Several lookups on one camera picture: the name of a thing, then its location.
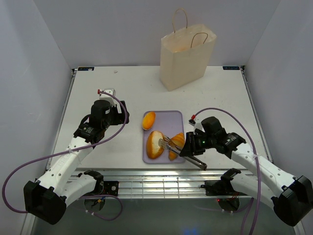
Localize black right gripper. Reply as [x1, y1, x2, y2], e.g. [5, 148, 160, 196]
[179, 131, 215, 157]

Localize metal kitchen tongs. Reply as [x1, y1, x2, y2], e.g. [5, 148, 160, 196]
[158, 136, 207, 171]

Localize oval white-topped fake bread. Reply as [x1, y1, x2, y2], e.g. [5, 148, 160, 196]
[146, 131, 164, 159]

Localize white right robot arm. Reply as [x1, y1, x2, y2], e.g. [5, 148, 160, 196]
[180, 117, 313, 227]

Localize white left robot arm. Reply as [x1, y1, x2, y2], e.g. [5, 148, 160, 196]
[23, 99, 129, 225]

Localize fake croissant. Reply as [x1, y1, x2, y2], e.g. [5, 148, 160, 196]
[169, 133, 185, 161]

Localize white paper bag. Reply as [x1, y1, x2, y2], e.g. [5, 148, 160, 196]
[159, 17, 217, 91]

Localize small round orange bun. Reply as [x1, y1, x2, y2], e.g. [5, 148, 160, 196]
[142, 112, 156, 131]

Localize lilac plastic tray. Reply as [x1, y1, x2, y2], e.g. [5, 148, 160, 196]
[142, 110, 186, 165]

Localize left blue table label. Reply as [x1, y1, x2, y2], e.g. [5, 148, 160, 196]
[77, 67, 94, 71]

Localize blue table label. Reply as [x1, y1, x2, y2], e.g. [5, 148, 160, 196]
[77, 67, 94, 71]
[223, 66, 240, 71]

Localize right blue table label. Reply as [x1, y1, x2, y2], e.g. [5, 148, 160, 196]
[223, 66, 240, 71]

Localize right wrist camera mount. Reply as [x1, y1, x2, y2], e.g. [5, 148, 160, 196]
[188, 115, 203, 134]

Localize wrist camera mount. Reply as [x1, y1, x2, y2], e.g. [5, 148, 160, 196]
[98, 88, 116, 106]
[188, 115, 203, 134]

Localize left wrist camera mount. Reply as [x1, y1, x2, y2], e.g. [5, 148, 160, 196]
[98, 88, 116, 106]

